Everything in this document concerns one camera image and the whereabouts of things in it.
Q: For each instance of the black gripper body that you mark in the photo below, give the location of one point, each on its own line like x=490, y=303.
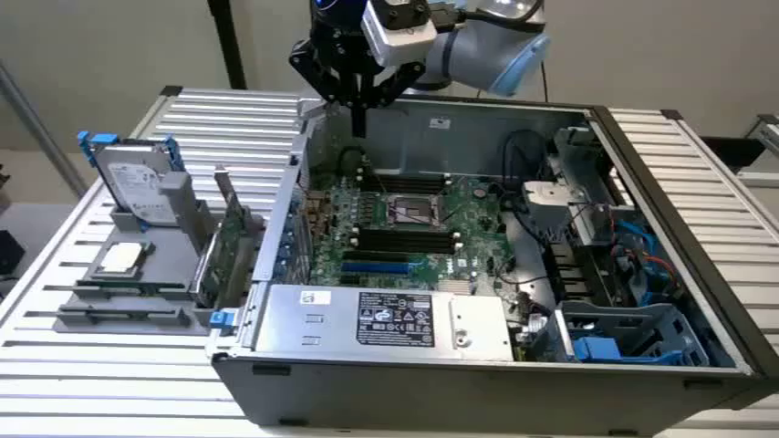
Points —
x=340, y=36

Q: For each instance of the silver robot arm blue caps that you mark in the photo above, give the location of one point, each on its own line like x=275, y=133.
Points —
x=468, y=55

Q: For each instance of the black RAM slot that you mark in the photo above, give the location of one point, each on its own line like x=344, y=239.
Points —
x=404, y=175
x=404, y=189
x=404, y=243
x=404, y=230
x=404, y=184
x=404, y=250
x=404, y=236
x=404, y=180

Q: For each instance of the black background pole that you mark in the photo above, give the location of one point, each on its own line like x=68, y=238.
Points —
x=228, y=45

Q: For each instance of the black table corner cap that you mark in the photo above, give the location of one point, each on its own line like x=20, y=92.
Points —
x=171, y=90
x=672, y=114

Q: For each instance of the CPU socket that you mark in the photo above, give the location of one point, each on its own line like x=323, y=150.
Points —
x=413, y=210

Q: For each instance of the green motherboard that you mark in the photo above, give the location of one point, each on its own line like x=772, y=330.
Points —
x=475, y=223

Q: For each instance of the metal drive cage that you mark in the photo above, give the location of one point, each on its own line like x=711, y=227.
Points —
x=578, y=159

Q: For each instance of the grey metal shroud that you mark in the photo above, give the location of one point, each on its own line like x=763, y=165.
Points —
x=551, y=196

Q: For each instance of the black expansion slot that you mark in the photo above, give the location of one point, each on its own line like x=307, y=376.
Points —
x=373, y=256

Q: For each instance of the hard disk in blue carrier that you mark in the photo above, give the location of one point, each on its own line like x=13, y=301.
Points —
x=131, y=182

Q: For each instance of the blue expansion slot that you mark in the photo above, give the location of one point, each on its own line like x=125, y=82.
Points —
x=373, y=267

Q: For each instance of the green graphics card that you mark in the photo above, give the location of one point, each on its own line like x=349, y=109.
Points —
x=228, y=255

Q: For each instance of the grey metal slanted leg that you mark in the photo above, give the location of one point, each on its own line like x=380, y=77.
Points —
x=43, y=132

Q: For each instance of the grey parts rack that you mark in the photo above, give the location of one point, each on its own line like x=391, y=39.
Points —
x=157, y=255

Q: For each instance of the silver CPU chip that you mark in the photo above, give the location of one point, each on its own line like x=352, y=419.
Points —
x=123, y=256

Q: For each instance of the blue plastic case latch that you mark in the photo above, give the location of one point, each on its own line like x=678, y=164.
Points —
x=221, y=319

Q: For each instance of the silver power supply unit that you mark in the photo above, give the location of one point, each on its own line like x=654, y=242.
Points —
x=304, y=337

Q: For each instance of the aluminium side table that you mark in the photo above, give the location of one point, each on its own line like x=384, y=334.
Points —
x=760, y=150

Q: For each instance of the black box on floor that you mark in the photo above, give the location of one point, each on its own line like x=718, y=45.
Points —
x=9, y=253

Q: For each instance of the grey blue plastic disk bay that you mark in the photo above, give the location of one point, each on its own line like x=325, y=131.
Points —
x=632, y=319

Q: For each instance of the open black PC case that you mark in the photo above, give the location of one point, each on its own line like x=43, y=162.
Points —
x=425, y=397

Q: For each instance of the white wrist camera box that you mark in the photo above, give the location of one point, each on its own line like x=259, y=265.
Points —
x=404, y=38

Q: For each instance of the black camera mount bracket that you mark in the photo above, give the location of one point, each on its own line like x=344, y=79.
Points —
x=399, y=8

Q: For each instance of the black air duct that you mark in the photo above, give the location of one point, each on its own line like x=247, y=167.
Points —
x=575, y=274

